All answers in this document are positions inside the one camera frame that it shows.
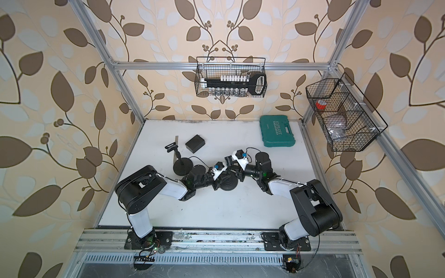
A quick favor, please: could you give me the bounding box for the back wire basket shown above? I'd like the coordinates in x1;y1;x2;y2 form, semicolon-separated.
194;56;268;97

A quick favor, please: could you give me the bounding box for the black round base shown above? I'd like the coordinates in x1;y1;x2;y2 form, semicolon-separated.
219;172;238;191
173;158;194;176

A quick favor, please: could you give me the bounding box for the aluminium frame rail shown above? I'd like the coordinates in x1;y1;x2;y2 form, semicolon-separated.
75;229;363;255

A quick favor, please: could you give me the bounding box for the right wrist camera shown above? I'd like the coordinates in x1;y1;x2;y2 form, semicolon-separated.
232;149;249;170

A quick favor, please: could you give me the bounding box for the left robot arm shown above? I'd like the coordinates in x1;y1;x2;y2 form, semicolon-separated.
115;164;238;239

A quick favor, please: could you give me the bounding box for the red item in basket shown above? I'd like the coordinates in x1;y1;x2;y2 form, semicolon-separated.
316;99;327;111

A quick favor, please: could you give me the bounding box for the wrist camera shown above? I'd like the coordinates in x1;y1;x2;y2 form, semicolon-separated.
232;149;249;170
211;162;227;181

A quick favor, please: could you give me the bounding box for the black mic stand rod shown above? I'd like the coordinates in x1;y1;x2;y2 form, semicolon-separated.
165;142;183;165

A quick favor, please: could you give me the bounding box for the small black box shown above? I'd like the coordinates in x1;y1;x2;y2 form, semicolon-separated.
185;135;205;154

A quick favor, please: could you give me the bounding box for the green tool case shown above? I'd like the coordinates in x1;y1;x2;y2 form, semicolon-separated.
260;115;296;147

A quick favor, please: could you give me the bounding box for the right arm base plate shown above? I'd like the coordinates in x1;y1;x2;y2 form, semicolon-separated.
261;232;311;251

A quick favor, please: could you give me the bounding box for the plastic bag in basket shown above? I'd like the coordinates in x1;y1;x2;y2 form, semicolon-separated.
326;115;346;140

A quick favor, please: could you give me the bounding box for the right wire basket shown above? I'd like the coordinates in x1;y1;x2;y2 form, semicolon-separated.
305;73;388;152

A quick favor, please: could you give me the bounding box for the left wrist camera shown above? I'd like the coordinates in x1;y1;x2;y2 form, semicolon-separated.
211;162;227;181

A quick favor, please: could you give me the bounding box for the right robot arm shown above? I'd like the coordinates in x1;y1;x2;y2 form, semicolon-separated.
225;150;343;245

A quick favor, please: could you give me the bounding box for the socket set rack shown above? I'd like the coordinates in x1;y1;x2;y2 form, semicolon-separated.
195;71;268;97

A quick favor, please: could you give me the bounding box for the wire basket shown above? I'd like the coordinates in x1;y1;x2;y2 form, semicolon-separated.
194;56;268;97
305;73;388;152

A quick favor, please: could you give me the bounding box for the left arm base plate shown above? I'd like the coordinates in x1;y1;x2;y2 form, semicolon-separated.
124;229;173;250

